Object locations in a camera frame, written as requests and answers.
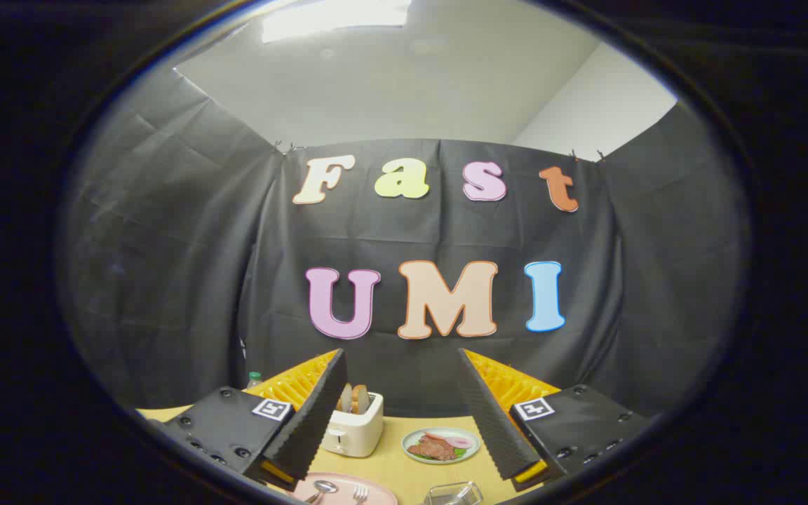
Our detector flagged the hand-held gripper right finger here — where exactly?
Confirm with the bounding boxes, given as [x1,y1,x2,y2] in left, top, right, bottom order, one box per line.
[457,349,654,492]

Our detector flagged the ceiling light panel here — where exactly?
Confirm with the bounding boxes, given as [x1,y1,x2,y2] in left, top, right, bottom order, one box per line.
[262,0,412,44]

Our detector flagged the white toaster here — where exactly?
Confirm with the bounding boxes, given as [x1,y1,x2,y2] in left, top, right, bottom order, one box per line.
[321,391,384,459]

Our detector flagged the clear plastic drainer container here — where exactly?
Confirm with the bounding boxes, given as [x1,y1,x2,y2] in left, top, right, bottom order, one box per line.
[424,481,484,505]

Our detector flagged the pink round plate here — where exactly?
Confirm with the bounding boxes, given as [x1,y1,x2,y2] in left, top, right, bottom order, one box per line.
[290,472,399,505]

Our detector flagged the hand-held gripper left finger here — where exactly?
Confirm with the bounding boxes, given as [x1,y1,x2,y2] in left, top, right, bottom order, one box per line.
[148,349,349,492]

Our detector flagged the metal spoon wooden handle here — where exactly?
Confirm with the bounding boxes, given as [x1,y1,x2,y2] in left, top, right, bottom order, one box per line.
[304,480,339,505]

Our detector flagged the pale green food plate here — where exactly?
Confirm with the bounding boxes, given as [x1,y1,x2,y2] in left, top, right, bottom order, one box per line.
[401,427,481,465]

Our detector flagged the brown meat slices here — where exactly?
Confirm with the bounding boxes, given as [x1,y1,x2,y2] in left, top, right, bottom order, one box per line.
[408,434,458,462]

